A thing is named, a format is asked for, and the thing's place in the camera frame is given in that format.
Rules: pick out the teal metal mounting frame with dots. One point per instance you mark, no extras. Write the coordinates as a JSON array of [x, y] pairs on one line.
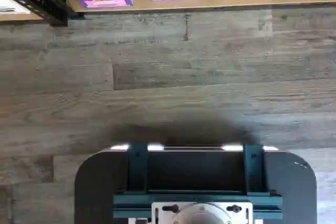
[[136, 169]]

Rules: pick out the white metal mounting plate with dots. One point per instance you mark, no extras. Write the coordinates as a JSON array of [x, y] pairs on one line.
[[165, 218]]

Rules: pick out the white organic pantry box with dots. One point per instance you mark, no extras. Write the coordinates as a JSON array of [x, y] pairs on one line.
[[10, 2]]

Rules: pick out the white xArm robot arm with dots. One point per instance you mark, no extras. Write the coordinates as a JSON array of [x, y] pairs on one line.
[[202, 216]]

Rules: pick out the black mobile base platform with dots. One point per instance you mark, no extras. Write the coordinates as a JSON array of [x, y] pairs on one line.
[[99, 182]]

